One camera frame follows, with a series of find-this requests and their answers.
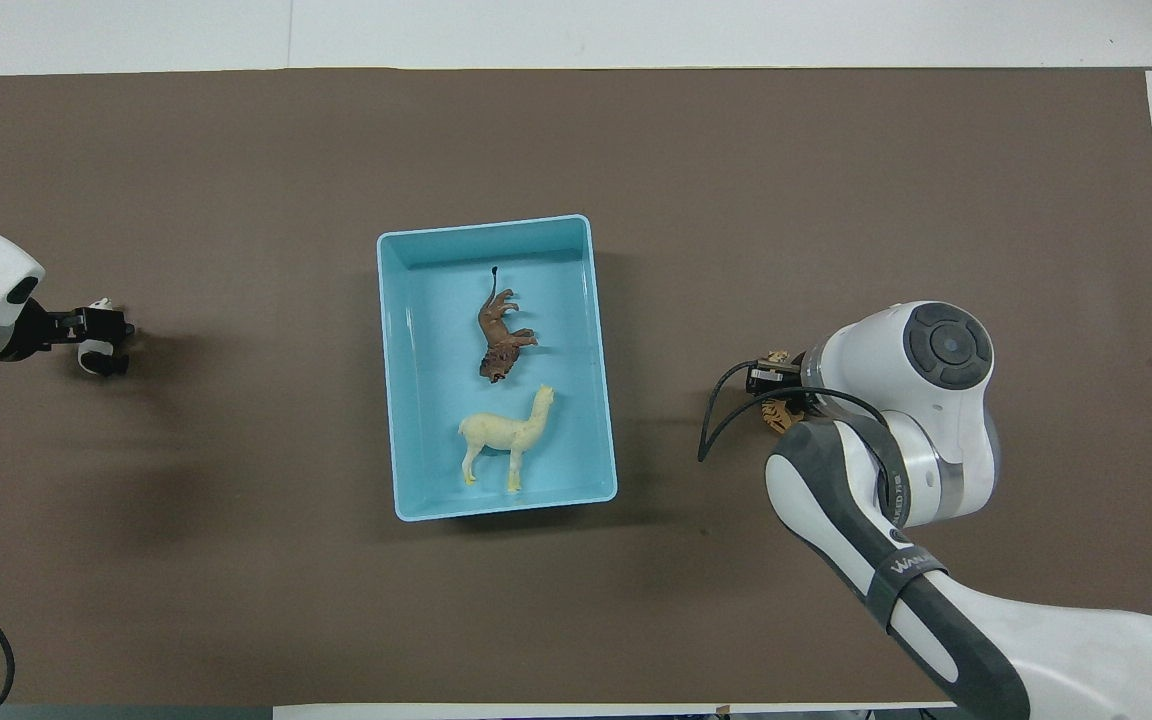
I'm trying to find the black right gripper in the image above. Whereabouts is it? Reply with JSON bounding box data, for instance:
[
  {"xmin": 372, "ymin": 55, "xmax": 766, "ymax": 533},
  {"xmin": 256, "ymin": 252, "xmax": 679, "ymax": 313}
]
[{"xmin": 746, "ymin": 361, "xmax": 824, "ymax": 404}]

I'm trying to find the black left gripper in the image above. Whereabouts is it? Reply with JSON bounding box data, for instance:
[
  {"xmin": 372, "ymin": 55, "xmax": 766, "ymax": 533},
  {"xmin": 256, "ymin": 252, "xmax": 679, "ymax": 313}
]
[{"xmin": 0, "ymin": 299, "xmax": 136, "ymax": 362}]

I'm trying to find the black white panda toy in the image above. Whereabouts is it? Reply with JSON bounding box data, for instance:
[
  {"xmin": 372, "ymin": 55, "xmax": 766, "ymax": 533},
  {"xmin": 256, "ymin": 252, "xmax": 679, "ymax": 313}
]
[{"xmin": 76, "ymin": 296, "xmax": 134, "ymax": 379}]

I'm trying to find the orange tiger toy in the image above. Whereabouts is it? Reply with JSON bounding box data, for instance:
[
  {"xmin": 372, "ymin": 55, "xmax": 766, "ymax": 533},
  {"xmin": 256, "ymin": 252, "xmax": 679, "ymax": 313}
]
[{"xmin": 759, "ymin": 349, "xmax": 809, "ymax": 436}]

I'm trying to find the cream alpaca toy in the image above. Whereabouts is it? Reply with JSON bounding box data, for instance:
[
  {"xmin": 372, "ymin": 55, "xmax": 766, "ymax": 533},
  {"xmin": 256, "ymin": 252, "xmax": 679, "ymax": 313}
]
[{"xmin": 458, "ymin": 384, "xmax": 556, "ymax": 494}]

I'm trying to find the brown lion toy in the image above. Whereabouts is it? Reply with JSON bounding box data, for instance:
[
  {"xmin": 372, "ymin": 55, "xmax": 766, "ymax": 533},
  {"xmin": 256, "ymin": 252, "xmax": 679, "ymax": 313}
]
[{"xmin": 478, "ymin": 265, "xmax": 540, "ymax": 384}]

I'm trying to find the light blue storage box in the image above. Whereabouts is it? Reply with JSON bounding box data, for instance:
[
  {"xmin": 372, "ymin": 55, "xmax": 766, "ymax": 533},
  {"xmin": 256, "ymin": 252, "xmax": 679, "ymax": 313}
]
[{"xmin": 376, "ymin": 213, "xmax": 620, "ymax": 523}]

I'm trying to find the brown table mat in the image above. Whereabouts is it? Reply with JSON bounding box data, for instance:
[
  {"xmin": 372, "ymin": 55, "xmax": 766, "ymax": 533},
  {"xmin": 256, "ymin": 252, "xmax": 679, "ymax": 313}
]
[{"xmin": 0, "ymin": 67, "xmax": 1152, "ymax": 706}]

